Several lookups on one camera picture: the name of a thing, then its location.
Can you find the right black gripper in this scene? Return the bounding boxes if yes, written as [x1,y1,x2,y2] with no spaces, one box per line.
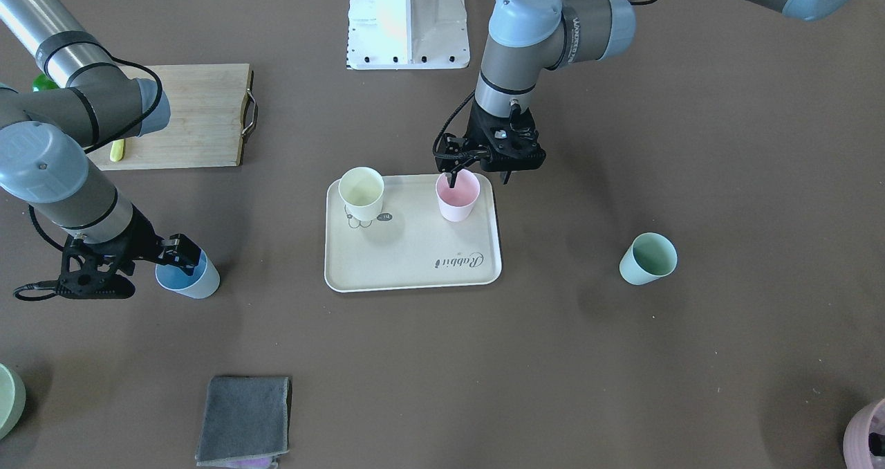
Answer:
[55,208,202,300]

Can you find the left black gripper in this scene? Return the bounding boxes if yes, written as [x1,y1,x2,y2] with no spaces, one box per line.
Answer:
[434,101,546,189]

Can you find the pink cup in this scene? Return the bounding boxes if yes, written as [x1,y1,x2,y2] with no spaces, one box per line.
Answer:
[436,169,481,222]

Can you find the blue cup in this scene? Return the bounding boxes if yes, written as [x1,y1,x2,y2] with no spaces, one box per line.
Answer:
[155,250,221,299]

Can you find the cream white cup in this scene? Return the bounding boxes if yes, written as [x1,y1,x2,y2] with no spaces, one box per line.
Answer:
[339,167,384,222]

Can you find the green cup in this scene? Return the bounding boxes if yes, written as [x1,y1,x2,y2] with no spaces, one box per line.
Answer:
[619,232,678,286]

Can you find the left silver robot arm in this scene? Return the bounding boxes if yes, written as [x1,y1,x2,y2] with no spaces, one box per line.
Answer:
[434,0,849,187]

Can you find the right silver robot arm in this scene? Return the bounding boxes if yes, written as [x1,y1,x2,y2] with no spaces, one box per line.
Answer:
[1,0,219,302]

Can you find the cream rabbit tray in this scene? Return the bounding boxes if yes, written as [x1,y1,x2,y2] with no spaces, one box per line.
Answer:
[324,174,502,293]

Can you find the yellow plastic knife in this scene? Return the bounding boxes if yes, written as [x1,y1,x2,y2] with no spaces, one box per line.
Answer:
[109,138,126,163]

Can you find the wooden cutting board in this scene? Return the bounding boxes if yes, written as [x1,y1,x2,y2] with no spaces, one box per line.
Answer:
[88,64,252,170]

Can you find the grey folded cloth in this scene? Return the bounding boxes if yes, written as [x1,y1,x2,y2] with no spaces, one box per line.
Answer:
[195,376,290,468]

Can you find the green bowl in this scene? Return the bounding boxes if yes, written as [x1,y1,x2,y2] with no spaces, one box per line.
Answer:
[0,364,26,439]

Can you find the green lime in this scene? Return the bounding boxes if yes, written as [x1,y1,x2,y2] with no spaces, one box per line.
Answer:
[31,74,59,93]

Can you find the pink bowl with ice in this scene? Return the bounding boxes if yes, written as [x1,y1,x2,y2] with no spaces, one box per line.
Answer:
[843,399,884,468]

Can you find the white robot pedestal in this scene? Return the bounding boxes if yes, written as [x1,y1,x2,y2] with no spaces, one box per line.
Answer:
[346,0,470,70]

